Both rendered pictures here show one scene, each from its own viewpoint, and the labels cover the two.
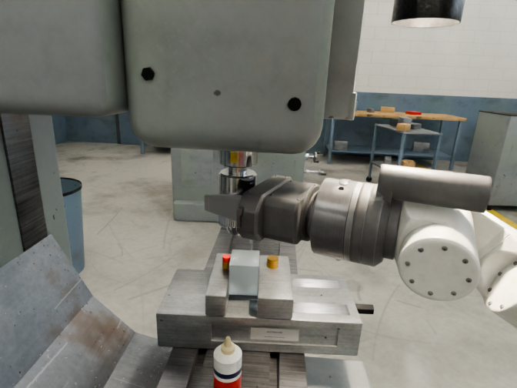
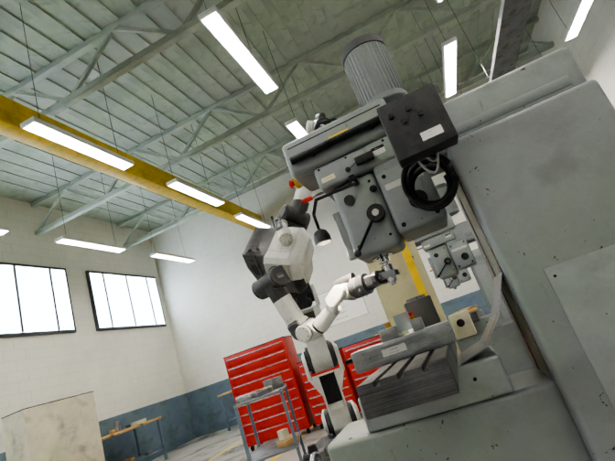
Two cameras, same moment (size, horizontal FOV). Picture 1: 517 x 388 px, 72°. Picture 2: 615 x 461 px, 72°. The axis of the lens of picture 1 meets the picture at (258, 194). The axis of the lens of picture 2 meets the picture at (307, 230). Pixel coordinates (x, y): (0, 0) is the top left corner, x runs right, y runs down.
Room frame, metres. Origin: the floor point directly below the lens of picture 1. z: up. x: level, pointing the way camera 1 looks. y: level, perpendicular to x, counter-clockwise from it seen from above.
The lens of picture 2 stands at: (2.13, 0.13, 1.03)
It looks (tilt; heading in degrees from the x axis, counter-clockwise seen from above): 16 degrees up; 192
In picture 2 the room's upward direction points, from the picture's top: 19 degrees counter-clockwise
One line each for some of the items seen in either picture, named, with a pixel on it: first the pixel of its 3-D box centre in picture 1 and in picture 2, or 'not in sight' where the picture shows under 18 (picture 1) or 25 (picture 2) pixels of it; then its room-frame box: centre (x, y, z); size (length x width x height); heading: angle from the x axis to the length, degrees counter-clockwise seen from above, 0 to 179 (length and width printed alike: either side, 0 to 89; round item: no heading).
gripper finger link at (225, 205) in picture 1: (225, 207); not in sight; (0.40, 0.04, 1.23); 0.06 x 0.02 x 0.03; 66
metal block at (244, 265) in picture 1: (244, 272); (403, 321); (0.57, 0.02, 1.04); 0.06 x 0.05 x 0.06; 179
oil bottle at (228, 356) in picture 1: (227, 368); not in sight; (0.40, 0.03, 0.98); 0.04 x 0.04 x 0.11
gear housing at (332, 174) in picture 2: not in sight; (360, 171); (0.43, 0.07, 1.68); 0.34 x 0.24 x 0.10; 87
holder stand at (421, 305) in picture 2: not in sight; (423, 318); (0.07, 0.07, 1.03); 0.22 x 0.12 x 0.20; 5
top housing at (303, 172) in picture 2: not in sight; (343, 148); (0.43, 0.04, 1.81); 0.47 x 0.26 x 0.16; 87
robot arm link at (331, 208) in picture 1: (305, 214); (371, 282); (0.39, -0.06, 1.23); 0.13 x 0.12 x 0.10; 156
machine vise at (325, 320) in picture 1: (259, 299); (401, 340); (0.57, -0.01, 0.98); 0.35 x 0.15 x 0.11; 89
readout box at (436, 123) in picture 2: not in sight; (416, 125); (0.77, 0.31, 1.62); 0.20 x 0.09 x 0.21; 87
